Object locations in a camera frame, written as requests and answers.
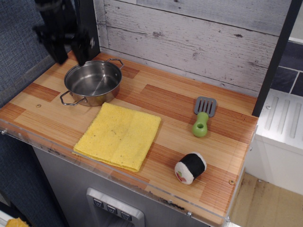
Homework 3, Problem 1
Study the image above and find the clear acrylic front guard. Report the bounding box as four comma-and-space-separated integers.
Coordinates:
0, 119, 232, 225

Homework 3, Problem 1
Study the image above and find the white ridged side cabinet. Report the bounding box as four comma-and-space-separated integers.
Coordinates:
245, 89, 303, 194

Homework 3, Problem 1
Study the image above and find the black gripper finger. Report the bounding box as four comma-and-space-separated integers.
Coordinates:
43, 41, 68, 64
71, 35, 95, 66

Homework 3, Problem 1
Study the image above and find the grey green toy spatula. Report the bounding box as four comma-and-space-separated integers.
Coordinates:
192, 96, 217, 138

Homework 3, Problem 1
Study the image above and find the yellow object bottom corner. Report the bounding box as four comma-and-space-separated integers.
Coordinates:
5, 218, 29, 227

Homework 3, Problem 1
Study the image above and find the silver dispenser button panel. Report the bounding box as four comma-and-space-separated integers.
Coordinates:
86, 187, 145, 227

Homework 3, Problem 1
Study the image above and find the yellow folded cloth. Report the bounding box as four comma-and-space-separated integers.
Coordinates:
73, 103, 161, 172

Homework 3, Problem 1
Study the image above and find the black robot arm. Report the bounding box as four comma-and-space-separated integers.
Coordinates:
33, 0, 92, 66

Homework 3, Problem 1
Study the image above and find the black right frame post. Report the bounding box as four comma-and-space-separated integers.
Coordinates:
252, 0, 303, 117

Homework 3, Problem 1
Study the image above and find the silver steel pot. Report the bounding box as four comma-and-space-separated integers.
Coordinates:
60, 58, 124, 106

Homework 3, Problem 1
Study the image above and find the plush sushi roll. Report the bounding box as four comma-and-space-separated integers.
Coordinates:
174, 152, 207, 185

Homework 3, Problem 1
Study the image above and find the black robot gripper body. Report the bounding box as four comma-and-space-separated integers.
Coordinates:
33, 4, 90, 46

